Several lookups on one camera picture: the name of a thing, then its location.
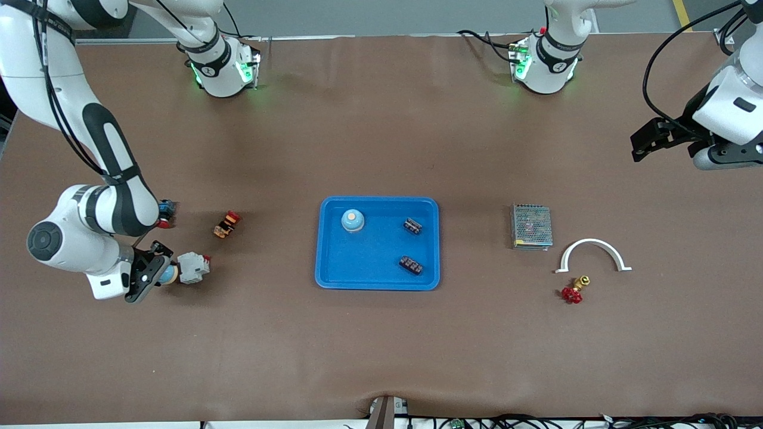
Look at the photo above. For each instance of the white semicircular bracket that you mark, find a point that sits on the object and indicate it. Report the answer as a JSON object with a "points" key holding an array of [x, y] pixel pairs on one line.
{"points": [[590, 242]]}

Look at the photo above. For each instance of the large dark electrolytic capacitor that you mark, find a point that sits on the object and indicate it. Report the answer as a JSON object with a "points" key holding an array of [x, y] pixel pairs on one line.
{"points": [[411, 266]]}

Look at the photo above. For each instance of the blue plastic tray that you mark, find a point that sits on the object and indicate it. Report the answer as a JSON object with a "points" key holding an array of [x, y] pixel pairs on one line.
{"points": [[375, 262]]}

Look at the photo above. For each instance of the light blue desk bell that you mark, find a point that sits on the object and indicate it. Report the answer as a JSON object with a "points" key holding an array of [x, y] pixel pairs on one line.
{"points": [[170, 277], [353, 221]]}

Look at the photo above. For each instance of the white circuit breaker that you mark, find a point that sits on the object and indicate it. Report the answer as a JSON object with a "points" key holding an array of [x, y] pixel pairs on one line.
{"points": [[192, 268]]}

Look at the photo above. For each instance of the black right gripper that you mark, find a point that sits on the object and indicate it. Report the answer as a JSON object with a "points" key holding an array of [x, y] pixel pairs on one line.
{"points": [[160, 249]]}

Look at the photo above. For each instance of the red emergency stop button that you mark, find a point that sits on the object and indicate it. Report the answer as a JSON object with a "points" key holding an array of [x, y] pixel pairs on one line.
{"points": [[168, 208]]}

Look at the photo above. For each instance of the small dark terminal block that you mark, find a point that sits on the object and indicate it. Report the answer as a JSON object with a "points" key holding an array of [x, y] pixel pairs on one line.
{"points": [[412, 226]]}

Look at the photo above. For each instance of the brass valve red handwheel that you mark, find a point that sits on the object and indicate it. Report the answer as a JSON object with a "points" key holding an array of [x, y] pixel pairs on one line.
{"points": [[571, 294]]}

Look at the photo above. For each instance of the metal mesh power supply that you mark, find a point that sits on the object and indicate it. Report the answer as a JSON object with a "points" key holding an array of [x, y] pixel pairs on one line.
{"points": [[530, 226]]}

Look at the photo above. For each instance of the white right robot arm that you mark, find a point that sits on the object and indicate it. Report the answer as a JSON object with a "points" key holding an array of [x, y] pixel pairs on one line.
{"points": [[71, 256]]}

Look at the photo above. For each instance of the orange red selector switch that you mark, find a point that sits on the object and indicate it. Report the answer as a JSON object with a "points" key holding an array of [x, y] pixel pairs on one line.
{"points": [[225, 226]]}

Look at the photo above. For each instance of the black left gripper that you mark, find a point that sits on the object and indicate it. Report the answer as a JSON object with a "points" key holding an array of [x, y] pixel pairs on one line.
{"points": [[686, 123]]}

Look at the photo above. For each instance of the metal table clamp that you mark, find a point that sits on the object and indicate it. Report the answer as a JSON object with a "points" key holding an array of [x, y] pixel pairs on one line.
{"points": [[384, 414]]}

